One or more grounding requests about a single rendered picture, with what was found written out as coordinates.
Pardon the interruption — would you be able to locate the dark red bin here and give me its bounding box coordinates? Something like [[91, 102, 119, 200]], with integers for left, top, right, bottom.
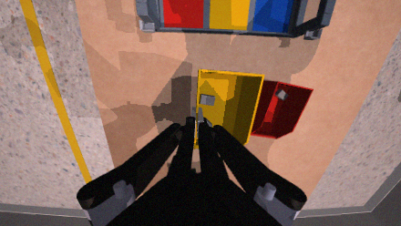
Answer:
[[251, 80, 314, 139]]

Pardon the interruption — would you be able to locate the yellow bin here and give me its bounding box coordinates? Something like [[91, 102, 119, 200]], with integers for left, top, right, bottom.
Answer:
[[194, 69, 264, 149]]

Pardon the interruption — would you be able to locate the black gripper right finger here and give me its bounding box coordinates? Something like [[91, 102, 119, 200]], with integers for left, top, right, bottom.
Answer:
[[197, 108, 307, 226]]

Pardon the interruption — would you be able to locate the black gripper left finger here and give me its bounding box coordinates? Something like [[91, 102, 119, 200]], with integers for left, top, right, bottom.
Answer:
[[77, 107, 196, 226]]

